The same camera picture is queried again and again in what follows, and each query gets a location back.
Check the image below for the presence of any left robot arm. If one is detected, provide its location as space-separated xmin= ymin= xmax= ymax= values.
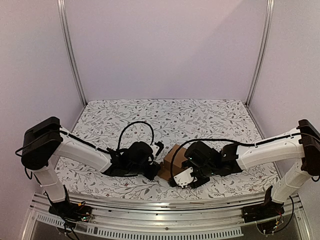
xmin=15 ymin=116 xmax=164 ymax=217

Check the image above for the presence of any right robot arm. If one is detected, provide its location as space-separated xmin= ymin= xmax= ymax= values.
xmin=174 ymin=119 xmax=320 ymax=218

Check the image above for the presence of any aluminium frame post right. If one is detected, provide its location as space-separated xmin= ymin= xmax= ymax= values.
xmin=245 ymin=0 xmax=275 ymax=108

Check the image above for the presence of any aluminium frame post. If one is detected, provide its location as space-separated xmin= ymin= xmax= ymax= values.
xmin=57 ymin=0 xmax=88 ymax=107
xmin=245 ymin=0 xmax=275 ymax=108

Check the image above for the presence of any aluminium front rail base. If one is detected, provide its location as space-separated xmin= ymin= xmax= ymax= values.
xmin=21 ymin=192 xmax=313 ymax=240

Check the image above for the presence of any brown cardboard box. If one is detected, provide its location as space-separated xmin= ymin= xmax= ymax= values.
xmin=157 ymin=144 xmax=187 ymax=181

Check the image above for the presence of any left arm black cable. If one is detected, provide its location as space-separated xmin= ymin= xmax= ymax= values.
xmin=117 ymin=120 xmax=155 ymax=153

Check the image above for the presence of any aluminium frame post left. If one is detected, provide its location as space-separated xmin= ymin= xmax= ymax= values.
xmin=57 ymin=0 xmax=88 ymax=107

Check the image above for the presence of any floral patterned table cloth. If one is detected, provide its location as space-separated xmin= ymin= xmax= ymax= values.
xmin=55 ymin=99 xmax=279 ymax=202

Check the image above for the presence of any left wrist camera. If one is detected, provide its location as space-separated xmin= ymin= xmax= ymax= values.
xmin=151 ymin=141 xmax=164 ymax=158

